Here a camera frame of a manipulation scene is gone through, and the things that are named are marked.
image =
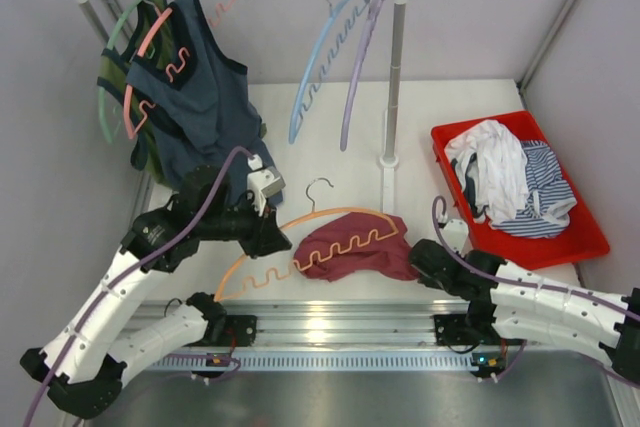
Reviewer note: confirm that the blue striped garment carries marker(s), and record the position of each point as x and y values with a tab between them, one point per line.
546	213

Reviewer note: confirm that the purple plastic hanger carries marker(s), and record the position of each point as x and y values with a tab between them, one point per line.
374	9

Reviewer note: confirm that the blue tank top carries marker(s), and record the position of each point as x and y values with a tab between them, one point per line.
205	93

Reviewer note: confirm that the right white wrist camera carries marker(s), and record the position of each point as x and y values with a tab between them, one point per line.
455	233

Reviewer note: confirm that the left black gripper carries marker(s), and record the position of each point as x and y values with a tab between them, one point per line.
261	225

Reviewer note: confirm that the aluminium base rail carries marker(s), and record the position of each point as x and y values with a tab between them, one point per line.
349	336

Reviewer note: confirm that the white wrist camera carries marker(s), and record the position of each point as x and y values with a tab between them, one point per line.
455	233
263	181

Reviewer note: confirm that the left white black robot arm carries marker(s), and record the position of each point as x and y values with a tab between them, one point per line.
85	368

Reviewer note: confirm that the pink plastic hanger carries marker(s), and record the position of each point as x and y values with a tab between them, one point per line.
145	47

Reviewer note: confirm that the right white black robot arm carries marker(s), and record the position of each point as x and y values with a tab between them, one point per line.
512	303

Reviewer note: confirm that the green tank top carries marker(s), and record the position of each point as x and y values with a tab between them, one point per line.
144	156

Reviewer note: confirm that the white garment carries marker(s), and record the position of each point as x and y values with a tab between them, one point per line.
490	165

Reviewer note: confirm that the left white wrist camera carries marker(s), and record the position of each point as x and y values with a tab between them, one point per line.
263	181

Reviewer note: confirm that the maroon tank top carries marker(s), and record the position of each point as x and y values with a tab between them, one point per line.
356	242

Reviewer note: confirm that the green plastic hanger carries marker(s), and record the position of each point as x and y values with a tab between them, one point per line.
114	66

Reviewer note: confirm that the blue plastic hanger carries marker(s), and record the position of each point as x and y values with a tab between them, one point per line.
342	19

